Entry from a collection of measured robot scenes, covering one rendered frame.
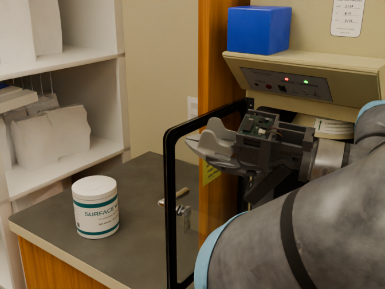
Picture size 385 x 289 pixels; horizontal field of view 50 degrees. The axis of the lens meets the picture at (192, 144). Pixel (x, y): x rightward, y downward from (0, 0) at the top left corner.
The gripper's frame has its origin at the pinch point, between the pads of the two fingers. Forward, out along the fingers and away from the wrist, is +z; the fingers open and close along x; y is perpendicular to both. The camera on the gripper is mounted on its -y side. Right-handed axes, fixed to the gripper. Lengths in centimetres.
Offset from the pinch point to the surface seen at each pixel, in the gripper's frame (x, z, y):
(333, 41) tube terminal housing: -32.5, -19.2, 6.9
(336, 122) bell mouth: -29.7, -23.5, -11.1
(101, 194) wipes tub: -15, 34, -39
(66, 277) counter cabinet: -1, 43, -65
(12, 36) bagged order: -58, 93, -20
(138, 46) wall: -91, 59, -34
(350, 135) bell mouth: -29.4, -27.1, -13.6
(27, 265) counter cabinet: -4, 64, -74
